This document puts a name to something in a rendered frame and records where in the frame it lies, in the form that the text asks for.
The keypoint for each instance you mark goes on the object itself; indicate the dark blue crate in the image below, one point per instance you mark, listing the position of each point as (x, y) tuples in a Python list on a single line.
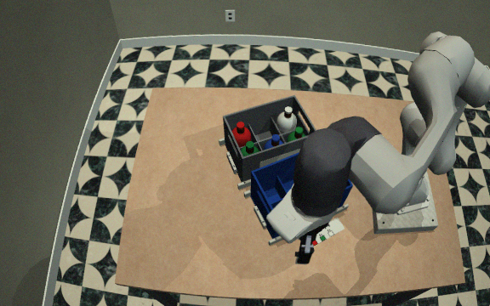
[(274, 181)]

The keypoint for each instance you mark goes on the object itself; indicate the white bottle with grey label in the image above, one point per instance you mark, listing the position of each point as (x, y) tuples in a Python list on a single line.
[(286, 121)]

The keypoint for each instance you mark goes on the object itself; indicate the green bottle with pale green label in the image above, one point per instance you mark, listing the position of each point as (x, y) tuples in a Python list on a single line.
[(296, 134), (249, 149)]

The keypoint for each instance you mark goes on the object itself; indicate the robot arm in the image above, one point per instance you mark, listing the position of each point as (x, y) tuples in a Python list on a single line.
[(390, 182)]

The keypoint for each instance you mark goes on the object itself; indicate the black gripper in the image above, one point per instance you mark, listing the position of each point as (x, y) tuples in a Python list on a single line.
[(306, 248)]

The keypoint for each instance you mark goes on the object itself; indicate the white paper pick list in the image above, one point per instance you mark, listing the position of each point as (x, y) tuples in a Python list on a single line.
[(334, 227)]

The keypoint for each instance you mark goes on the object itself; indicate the red bottle with pink label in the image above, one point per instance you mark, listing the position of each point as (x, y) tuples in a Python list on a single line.
[(241, 134)]

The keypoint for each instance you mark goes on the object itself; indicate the dark grey divided crate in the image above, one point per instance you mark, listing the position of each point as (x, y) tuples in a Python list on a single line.
[(258, 120)]

